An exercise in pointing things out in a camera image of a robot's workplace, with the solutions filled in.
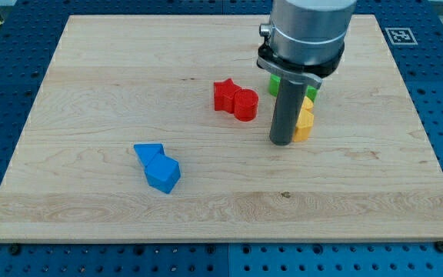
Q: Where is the red star block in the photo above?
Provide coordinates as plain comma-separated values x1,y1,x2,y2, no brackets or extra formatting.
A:
213,78,241,114

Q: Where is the blue triangle block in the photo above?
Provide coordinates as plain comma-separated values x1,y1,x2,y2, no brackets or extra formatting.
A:
133,143,165,167

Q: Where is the yellow pentagon block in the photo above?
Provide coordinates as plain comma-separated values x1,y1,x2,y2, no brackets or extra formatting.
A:
292,109,314,142

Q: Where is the green block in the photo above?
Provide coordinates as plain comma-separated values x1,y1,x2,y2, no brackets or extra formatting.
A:
268,75,318,102

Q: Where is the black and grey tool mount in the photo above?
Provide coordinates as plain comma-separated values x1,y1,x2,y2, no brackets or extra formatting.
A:
256,43,345,88

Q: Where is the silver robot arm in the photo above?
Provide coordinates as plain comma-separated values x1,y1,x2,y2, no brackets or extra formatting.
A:
256,0,357,145

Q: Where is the wooden board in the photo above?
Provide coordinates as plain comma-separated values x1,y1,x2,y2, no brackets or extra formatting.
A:
0,15,443,244

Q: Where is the yellow block behind rod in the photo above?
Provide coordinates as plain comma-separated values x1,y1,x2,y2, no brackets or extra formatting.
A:
301,96,314,112

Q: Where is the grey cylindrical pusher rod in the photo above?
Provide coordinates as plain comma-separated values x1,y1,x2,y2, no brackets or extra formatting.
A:
269,78,307,145

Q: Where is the white fiducial marker tag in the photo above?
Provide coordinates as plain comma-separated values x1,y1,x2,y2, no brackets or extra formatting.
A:
385,27,418,45

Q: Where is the blue cube block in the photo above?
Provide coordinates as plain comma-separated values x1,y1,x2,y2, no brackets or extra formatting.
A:
145,154,181,194

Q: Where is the red cylinder block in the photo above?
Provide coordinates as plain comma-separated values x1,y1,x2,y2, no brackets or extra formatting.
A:
234,88,258,122

